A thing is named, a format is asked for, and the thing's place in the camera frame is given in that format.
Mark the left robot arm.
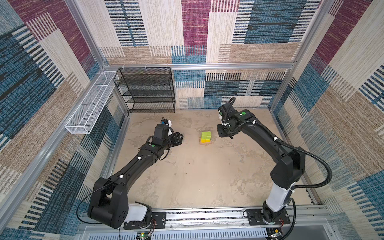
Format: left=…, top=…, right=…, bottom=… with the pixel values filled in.
left=76, top=132, right=184, bottom=229

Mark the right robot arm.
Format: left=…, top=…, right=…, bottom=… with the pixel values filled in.
left=217, top=104, right=333, bottom=225

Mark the white mesh wall basket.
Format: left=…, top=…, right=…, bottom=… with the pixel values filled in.
left=65, top=72, right=117, bottom=135

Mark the aluminium front rail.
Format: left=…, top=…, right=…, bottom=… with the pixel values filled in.
left=76, top=205, right=341, bottom=240

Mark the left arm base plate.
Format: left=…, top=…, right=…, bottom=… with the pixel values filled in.
left=123, top=212, right=167, bottom=230

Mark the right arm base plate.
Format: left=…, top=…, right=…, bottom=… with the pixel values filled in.
left=245, top=208, right=291, bottom=226

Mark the black mesh wire shelf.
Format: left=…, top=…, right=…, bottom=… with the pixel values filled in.
left=115, top=67, right=176, bottom=114

